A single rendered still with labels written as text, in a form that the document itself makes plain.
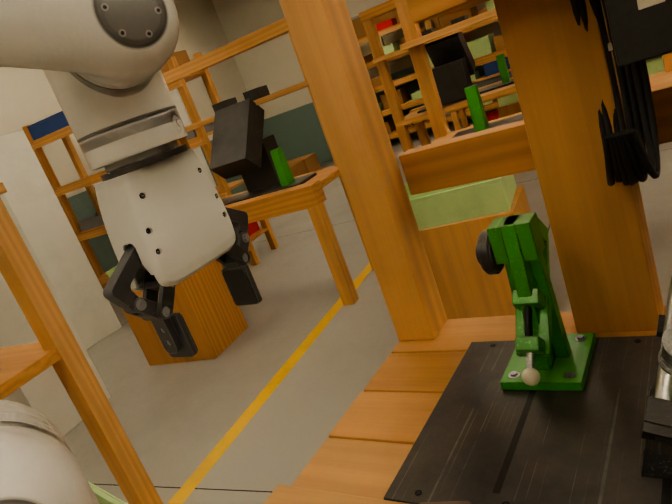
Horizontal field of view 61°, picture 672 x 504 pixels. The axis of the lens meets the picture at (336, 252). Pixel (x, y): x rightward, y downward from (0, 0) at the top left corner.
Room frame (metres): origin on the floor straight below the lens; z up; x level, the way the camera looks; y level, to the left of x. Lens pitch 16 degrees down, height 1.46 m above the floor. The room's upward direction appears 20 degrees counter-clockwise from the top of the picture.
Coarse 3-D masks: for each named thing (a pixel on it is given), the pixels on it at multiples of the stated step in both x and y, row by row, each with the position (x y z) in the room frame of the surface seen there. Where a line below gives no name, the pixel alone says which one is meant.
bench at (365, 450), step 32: (448, 320) 1.19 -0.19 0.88; (480, 320) 1.13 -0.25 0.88; (512, 320) 1.08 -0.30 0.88; (416, 352) 1.10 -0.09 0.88; (448, 352) 1.05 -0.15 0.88; (384, 384) 1.02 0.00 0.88; (416, 384) 0.97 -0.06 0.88; (352, 416) 0.95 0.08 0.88; (384, 416) 0.91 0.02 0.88; (416, 416) 0.87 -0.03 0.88; (320, 448) 0.88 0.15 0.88; (352, 448) 0.85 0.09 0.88; (384, 448) 0.82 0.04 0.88; (320, 480) 0.80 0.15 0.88; (352, 480) 0.77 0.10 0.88; (384, 480) 0.74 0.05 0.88
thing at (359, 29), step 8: (384, 16) 10.97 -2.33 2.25; (392, 16) 10.90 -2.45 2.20; (360, 24) 11.22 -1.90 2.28; (360, 32) 11.24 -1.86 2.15; (392, 32) 10.94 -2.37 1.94; (400, 32) 10.87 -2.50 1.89; (384, 40) 11.04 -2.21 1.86; (392, 40) 10.96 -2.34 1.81; (400, 40) 10.89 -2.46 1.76; (368, 48) 11.21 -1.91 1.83; (368, 56) 11.24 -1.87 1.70
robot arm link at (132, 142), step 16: (160, 112) 0.47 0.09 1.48; (176, 112) 0.49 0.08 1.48; (112, 128) 0.45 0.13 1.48; (128, 128) 0.45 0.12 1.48; (144, 128) 0.46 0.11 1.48; (160, 128) 0.47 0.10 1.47; (176, 128) 0.48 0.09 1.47; (80, 144) 0.47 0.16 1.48; (96, 144) 0.46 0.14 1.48; (112, 144) 0.45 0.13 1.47; (128, 144) 0.45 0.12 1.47; (144, 144) 0.46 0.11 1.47; (160, 144) 0.46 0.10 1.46; (176, 144) 0.49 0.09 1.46; (96, 160) 0.46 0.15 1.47; (112, 160) 0.46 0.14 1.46; (128, 160) 0.46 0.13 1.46
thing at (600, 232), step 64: (320, 0) 1.12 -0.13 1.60; (512, 0) 0.92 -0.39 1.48; (320, 64) 1.15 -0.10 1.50; (512, 64) 0.94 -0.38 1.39; (576, 64) 0.88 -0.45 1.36; (384, 128) 1.18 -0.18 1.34; (576, 128) 0.90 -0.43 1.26; (384, 192) 1.12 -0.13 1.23; (576, 192) 0.91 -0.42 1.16; (640, 192) 0.92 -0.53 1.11; (384, 256) 1.15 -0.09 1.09; (576, 256) 0.92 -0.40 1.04; (640, 256) 0.86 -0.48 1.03; (576, 320) 0.94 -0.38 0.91; (640, 320) 0.88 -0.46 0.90
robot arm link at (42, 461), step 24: (0, 432) 0.34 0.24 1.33; (24, 432) 0.35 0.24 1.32; (48, 432) 0.38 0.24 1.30; (0, 456) 0.31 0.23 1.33; (24, 456) 0.32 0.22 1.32; (48, 456) 0.33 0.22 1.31; (72, 456) 0.36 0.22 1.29; (0, 480) 0.30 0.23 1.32; (24, 480) 0.30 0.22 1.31; (48, 480) 0.31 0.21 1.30; (72, 480) 0.32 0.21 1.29
